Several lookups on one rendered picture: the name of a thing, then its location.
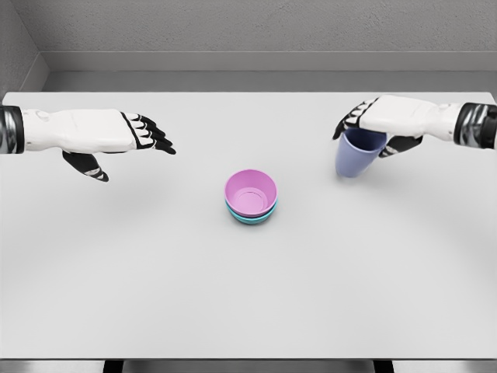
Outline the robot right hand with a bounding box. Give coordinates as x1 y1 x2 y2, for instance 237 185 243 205
332 95 431 159

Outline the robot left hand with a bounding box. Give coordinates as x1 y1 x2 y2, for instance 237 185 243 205
57 109 177 183

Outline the blue-purple cup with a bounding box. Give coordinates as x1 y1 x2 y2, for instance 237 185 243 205
335 128 388 180

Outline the pink bowl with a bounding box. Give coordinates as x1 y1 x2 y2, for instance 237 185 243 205
224 169 279 218

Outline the teal bowl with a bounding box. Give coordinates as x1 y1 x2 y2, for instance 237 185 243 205
225 200 279 226

